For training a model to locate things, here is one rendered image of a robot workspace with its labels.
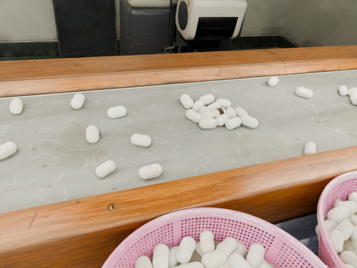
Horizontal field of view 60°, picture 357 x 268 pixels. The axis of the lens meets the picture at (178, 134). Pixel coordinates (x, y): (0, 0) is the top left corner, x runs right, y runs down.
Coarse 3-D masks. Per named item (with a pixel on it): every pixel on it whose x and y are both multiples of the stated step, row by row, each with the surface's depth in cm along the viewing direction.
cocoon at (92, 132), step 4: (88, 128) 51; (92, 128) 50; (96, 128) 51; (88, 132) 50; (92, 132) 50; (96, 132) 50; (88, 136) 49; (92, 136) 49; (96, 136) 50; (88, 140) 50; (92, 140) 49; (96, 140) 50
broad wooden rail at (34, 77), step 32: (0, 64) 63; (32, 64) 65; (64, 64) 66; (96, 64) 68; (128, 64) 70; (160, 64) 71; (192, 64) 73; (224, 64) 75; (256, 64) 77; (288, 64) 80; (320, 64) 84; (352, 64) 88; (0, 96) 58
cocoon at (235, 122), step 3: (234, 117) 58; (237, 117) 58; (228, 120) 57; (231, 120) 57; (234, 120) 57; (237, 120) 57; (240, 120) 58; (225, 123) 57; (228, 123) 57; (231, 123) 56; (234, 123) 57; (237, 123) 57; (240, 123) 58; (228, 126) 57; (231, 126) 56; (234, 126) 57; (237, 126) 58
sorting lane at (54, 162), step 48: (48, 96) 60; (96, 96) 62; (144, 96) 64; (192, 96) 66; (240, 96) 68; (288, 96) 71; (336, 96) 73; (0, 144) 48; (48, 144) 49; (96, 144) 50; (192, 144) 53; (240, 144) 54; (288, 144) 56; (336, 144) 57; (0, 192) 41; (48, 192) 42; (96, 192) 42
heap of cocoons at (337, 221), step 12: (336, 204) 46; (348, 204) 45; (336, 216) 43; (348, 216) 45; (336, 228) 42; (348, 228) 42; (336, 240) 40; (348, 240) 42; (336, 252) 39; (348, 252) 38; (348, 264) 37
